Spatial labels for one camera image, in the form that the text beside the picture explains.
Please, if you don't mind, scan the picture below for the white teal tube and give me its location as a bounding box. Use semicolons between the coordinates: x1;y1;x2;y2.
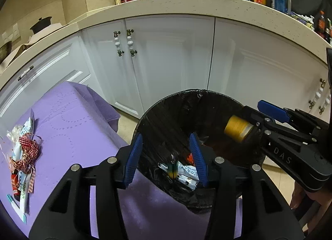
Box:
7;194;26;224

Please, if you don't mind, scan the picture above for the red plastic bag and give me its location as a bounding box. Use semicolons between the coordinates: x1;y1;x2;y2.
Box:
186;153;195;166

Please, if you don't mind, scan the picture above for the red checkered ribbon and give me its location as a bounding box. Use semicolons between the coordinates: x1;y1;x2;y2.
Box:
11;133;40;193

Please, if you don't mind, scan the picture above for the light blue tube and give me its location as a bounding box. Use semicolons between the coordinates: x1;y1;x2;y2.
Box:
20;174;31;214

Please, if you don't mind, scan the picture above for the clear plastic bag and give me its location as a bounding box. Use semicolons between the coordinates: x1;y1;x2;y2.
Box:
6;125;23;147

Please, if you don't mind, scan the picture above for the black lined trash bin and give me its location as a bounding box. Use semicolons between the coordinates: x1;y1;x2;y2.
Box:
133;88;267;214

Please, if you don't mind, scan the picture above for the person right hand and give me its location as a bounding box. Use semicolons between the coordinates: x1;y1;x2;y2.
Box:
290;181;332;230

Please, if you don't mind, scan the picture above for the purple tablecloth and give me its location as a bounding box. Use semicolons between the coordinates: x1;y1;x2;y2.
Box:
0;81;243;240

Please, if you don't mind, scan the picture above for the steel wok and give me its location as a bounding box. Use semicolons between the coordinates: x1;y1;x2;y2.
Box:
0;40;12;64

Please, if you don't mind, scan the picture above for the brown paper stove cover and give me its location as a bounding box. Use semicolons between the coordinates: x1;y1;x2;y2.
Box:
0;23;63;73

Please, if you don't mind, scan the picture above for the black cooking pot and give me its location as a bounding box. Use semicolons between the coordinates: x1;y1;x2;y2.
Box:
30;16;52;34

